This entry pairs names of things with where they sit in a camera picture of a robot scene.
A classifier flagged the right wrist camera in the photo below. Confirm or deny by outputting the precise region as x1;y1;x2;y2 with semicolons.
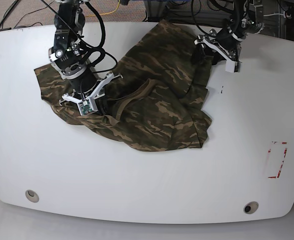
77;97;98;116

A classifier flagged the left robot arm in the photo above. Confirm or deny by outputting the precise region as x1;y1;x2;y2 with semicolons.
191;0;264;73

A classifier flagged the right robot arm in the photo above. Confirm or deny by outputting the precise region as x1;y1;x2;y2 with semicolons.
48;0;119;116

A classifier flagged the left table cable grommet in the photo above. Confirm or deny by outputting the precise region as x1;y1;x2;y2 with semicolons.
25;190;39;203

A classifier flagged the grey metal stand base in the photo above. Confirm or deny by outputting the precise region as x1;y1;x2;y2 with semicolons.
143;0;173;23

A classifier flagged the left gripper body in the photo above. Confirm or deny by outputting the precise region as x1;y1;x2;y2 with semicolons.
194;28;242;61

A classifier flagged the camouflage t-shirt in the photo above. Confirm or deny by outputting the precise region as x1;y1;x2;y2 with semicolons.
34;20;212;152

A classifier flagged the red tape marking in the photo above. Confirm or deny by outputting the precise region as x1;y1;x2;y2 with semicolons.
264;141;288;179

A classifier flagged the table cable grommet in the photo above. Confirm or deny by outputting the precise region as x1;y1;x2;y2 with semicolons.
25;190;39;203
243;201;259;215

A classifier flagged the black floor cables left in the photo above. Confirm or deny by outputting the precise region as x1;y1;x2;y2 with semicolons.
0;0;55;33

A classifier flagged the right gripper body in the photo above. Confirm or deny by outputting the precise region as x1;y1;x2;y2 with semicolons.
62;70;123;108

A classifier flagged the yellow cable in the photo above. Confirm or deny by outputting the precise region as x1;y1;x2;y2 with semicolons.
84;0;120;19

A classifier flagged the right table cable grommet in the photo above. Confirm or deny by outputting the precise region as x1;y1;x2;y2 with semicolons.
243;201;259;215

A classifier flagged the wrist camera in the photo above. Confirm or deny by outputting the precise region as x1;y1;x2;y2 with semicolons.
77;97;98;116
225;59;240;73

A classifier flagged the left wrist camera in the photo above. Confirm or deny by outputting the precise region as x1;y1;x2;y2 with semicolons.
225;59;240;73

